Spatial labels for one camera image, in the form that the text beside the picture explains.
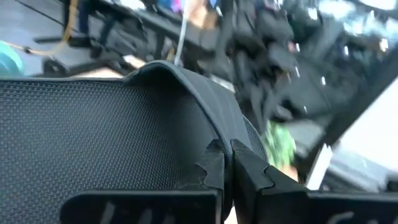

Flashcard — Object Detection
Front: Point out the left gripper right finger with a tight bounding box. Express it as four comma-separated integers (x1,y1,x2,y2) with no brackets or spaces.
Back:
230,138,310,224

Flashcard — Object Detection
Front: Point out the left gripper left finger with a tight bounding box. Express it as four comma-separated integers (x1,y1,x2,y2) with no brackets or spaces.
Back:
178,138,226,224

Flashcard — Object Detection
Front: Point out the black metal rig frame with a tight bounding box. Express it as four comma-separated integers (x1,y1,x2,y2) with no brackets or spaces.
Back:
292,52,398,184

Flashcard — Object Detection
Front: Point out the white rod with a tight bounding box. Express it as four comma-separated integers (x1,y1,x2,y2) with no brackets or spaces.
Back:
173,0,192,67

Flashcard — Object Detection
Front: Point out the yellow floor cable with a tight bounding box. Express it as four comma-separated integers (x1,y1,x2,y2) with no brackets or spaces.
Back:
0,0,79,58

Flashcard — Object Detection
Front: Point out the round green succulent plant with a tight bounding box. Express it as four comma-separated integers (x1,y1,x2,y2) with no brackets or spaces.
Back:
261,120,297,170

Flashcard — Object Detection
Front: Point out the green rubber slide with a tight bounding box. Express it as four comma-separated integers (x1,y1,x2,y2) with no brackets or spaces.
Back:
0,40,25,77

